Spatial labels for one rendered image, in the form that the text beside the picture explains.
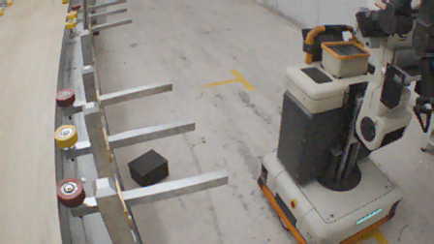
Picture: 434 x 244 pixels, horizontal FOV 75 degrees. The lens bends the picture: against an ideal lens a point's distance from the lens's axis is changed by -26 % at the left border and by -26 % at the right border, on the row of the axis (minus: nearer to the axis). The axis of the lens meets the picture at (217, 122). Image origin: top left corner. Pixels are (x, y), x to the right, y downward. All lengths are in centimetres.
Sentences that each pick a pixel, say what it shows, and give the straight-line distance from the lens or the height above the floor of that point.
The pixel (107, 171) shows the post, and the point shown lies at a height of 98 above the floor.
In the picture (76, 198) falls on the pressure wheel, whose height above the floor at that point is 90.
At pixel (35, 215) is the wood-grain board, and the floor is 90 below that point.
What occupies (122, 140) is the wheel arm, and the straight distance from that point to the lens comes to 109.
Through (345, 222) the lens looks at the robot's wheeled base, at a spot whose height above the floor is 27.
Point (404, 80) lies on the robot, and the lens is 121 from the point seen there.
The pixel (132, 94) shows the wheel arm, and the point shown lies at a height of 85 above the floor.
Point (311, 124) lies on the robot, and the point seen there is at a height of 65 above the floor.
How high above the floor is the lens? 148
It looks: 34 degrees down
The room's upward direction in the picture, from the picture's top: straight up
